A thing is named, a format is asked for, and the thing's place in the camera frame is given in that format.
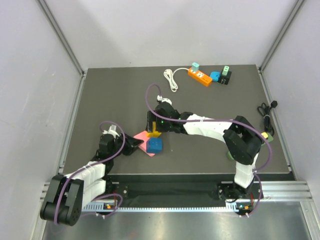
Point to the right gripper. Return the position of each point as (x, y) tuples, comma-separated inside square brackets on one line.
[(149, 127)]

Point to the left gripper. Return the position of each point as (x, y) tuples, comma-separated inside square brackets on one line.
[(131, 144)]

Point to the yellow cube plug adapter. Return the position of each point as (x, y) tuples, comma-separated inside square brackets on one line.
[(154, 133)]

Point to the pink triangular socket adapter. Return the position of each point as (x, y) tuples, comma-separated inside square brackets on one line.
[(142, 135)]

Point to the blue cube plug adapter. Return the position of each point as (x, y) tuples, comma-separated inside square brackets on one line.
[(154, 145)]

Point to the green power strip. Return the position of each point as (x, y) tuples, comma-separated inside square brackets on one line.
[(270, 139)]

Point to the yellow plug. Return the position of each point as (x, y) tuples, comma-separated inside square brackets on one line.
[(265, 135)]

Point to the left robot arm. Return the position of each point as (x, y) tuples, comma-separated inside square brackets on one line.
[(67, 194)]

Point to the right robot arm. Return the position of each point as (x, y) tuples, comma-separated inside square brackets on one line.
[(242, 142)]

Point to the blue rounded plug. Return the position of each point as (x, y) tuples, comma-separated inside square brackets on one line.
[(215, 76)]

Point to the black socket block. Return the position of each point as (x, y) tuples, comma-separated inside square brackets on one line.
[(224, 79)]

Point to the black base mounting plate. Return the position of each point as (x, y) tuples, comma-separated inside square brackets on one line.
[(213, 190)]

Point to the orange power strip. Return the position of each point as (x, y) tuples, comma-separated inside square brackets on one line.
[(200, 77)]

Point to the teal charger on orange strip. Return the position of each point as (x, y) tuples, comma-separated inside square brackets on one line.
[(195, 67)]

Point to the mint green charger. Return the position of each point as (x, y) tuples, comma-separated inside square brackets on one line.
[(225, 70)]

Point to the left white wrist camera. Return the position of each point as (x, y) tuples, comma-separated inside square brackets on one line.
[(111, 131)]

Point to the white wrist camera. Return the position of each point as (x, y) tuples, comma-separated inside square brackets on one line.
[(111, 131), (160, 99)]

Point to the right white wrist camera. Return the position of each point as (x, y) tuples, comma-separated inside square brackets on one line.
[(160, 99)]

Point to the white slotted cable duct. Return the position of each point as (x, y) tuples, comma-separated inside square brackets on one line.
[(108, 207)]

